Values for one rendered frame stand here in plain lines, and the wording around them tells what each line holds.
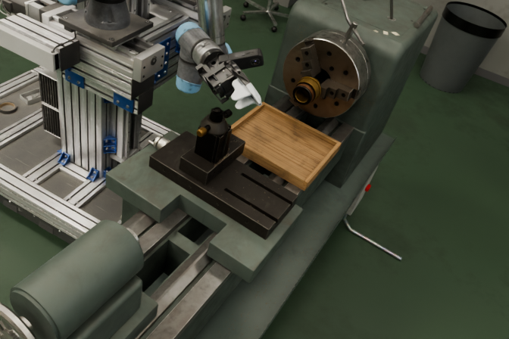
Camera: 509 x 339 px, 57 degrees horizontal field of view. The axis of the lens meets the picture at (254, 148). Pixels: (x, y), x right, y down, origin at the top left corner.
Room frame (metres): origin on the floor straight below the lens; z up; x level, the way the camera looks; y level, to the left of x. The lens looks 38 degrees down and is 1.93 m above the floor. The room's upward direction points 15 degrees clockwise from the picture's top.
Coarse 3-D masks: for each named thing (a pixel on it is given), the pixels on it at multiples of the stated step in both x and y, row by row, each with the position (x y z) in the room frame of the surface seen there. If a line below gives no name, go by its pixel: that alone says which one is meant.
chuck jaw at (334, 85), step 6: (324, 84) 1.50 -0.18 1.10; (330, 84) 1.51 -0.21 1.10; (336, 84) 1.52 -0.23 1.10; (342, 84) 1.54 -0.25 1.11; (324, 90) 1.47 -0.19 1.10; (330, 90) 1.49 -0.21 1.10; (336, 90) 1.48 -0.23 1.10; (342, 90) 1.49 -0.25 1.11; (348, 90) 1.50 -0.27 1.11; (354, 90) 1.52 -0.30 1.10; (324, 96) 1.47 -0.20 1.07; (330, 96) 1.48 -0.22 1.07; (336, 96) 1.50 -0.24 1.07; (342, 96) 1.49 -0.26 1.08; (348, 96) 1.48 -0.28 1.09; (354, 96) 1.51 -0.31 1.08
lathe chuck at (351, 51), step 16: (320, 32) 1.68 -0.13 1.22; (320, 48) 1.58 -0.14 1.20; (336, 48) 1.56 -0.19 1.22; (352, 48) 1.59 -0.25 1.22; (288, 64) 1.62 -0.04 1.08; (320, 64) 1.57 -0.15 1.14; (336, 64) 1.55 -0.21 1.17; (352, 64) 1.53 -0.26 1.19; (288, 80) 1.61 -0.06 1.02; (320, 80) 1.65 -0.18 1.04; (336, 80) 1.54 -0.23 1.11; (352, 80) 1.52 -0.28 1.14; (320, 112) 1.55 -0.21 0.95; (336, 112) 1.53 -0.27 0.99
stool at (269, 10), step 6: (246, 0) 4.65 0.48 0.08; (270, 0) 4.50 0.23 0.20; (246, 6) 4.64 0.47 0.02; (258, 6) 4.57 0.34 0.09; (270, 6) 4.51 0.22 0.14; (276, 6) 4.78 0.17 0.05; (246, 12) 4.34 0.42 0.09; (252, 12) 4.38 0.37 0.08; (258, 12) 4.43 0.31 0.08; (264, 12) 4.48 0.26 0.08; (270, 12) 4.49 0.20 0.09; (276, 12) 4.53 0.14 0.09; (270, 18) 4.36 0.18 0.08; (276, 24) 4.26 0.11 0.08
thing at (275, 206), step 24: (168, 144) 1.11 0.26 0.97; (192, 144) 1.14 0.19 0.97; (168, 168) 1.01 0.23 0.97; (240, 168) 1.09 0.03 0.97; (192, 192) 0.97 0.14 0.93; (216, 192) 0.96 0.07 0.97; (240, 192) 0.98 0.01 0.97; (288, 192) 1.04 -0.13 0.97; (240, 216) 0.91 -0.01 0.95; (264, 216) 0.92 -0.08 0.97
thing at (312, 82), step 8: (304, 80) 1.47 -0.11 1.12; (312, 80) 1.48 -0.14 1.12; (296, 88) 1.44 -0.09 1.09; (304, 88) 1.43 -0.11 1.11; (312, 88) 1.45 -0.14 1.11; (320, 88) 1.47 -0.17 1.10; (296, 96) 1.44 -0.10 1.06; (304, 96) 1.48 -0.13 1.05; (312, 96) 1.43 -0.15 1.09; (304, 104) 1.43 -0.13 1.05
